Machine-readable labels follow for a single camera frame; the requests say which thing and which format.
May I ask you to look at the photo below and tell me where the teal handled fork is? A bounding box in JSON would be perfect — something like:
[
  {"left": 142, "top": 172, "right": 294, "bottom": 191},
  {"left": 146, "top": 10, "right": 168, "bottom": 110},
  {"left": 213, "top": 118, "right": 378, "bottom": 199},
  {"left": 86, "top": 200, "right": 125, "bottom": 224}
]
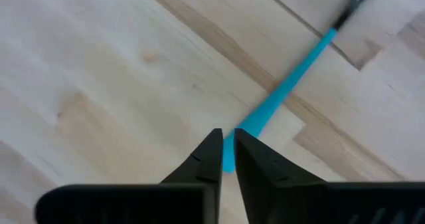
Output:
[{"left": 221, "top": 0, "right": 396, "bottom": 174}]

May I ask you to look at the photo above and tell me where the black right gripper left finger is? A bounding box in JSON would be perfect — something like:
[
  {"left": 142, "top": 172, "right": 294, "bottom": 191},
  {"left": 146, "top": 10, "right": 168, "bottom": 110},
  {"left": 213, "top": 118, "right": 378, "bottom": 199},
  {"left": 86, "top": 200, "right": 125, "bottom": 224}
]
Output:
[{"left": 34, "top": 127, "right": 224, "bottom": 224}]

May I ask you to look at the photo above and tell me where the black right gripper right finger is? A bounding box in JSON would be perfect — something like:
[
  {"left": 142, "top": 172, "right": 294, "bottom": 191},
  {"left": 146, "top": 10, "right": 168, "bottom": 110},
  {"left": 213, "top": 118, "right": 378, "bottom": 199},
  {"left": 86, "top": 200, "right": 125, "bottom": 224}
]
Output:
[{"left": 233, "top": 127, "right": 425, "bottom": 224}]

